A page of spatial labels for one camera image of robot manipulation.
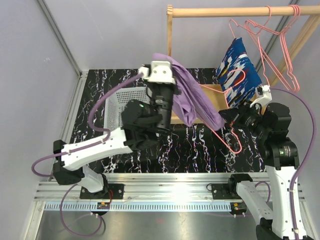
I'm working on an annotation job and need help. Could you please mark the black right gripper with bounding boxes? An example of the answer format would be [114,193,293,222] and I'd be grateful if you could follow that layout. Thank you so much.
[219,99,270,139]

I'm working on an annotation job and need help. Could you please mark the purple trousers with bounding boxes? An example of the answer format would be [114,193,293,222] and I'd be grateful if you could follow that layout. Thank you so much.
[152,53,225,131]

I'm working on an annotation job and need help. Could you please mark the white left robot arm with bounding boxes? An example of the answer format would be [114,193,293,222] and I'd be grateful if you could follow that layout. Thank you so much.
[53,82,180,199]

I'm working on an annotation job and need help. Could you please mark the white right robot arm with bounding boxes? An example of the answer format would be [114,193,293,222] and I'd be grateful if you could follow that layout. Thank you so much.
[219,101,310,240]

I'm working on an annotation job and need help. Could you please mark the blue patterned trousers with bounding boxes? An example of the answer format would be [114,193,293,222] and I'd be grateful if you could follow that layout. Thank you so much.
[216,37,262,108]

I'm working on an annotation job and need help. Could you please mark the wooden clothes rack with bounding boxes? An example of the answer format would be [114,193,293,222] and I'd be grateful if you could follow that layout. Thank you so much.
[167,4,320,125]

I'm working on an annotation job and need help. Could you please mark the white perforated plastic basket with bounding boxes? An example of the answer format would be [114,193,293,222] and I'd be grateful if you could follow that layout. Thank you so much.
[103,87,150,131]

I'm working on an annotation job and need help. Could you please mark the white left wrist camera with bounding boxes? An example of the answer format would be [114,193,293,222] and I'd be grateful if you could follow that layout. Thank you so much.
[138,60,176,85]

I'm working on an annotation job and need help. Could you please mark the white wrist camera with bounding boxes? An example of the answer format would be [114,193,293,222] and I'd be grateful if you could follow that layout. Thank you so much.
[138,60,176,85]
[249,85,272,109]

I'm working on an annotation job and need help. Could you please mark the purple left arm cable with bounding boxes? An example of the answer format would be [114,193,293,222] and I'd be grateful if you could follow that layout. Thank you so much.
[31,72,145,237]

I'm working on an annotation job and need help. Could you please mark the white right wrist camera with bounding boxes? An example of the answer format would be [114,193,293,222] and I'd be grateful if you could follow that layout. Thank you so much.
[249,85,272,109]

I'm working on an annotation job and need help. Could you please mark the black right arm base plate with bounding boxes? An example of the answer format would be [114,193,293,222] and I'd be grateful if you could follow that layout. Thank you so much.
[206,183,234,200]

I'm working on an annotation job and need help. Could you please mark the aluminium corner frame post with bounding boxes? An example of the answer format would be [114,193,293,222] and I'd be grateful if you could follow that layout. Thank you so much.
[35,0,88,79]

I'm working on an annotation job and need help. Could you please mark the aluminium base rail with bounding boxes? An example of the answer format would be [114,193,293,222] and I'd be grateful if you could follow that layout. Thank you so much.
[33,172,307,213]

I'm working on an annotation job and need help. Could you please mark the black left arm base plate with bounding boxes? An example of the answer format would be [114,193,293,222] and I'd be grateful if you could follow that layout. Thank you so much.
[79,183,125,200]

